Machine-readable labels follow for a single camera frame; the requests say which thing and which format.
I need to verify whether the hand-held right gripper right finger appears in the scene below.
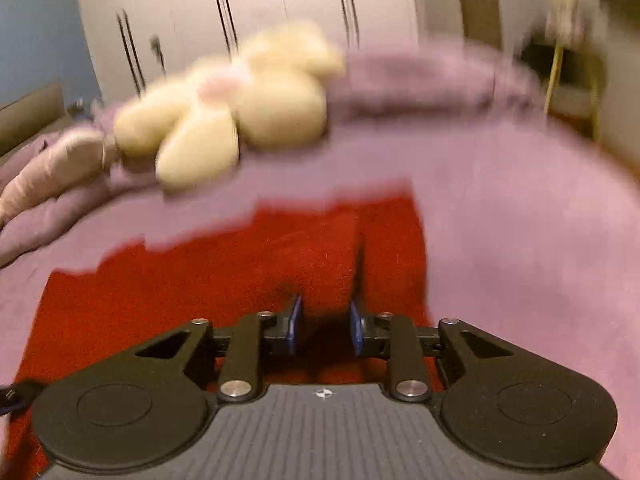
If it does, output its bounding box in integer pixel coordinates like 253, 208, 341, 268
348, 300, 507, 404

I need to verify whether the brown wooden door frame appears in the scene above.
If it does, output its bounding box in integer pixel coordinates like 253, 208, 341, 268
452, 0, 503, 51

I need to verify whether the red knitted garment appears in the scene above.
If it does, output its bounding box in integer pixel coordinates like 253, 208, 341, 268
12, 180, 436, 466

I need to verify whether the gold side table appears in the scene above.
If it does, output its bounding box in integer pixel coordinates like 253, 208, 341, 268
520, 0, 606, 136

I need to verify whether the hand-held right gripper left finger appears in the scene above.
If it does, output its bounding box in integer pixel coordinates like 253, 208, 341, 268
134, 294, 305, 405

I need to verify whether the purple duvet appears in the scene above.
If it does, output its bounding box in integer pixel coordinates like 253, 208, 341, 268
0, 42, 546, 266

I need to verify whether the white wardrobe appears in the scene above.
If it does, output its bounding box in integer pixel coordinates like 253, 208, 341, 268
75, 0, 426, 111

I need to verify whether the brown headboard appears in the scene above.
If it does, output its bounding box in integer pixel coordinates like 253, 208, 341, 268
0, 82, 68, 158

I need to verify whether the beige pink pillow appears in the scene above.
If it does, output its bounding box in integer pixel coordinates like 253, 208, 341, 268
0, 127, 121, 228

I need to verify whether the cream flower plush pillow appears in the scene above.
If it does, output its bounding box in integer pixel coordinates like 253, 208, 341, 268
113, 19, 347, 192

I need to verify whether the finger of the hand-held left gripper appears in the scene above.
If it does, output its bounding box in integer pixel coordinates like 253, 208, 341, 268
0, 381, 45, 417

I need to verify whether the purple bed sheet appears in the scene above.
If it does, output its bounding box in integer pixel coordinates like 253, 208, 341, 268
0, 120, 640, 480

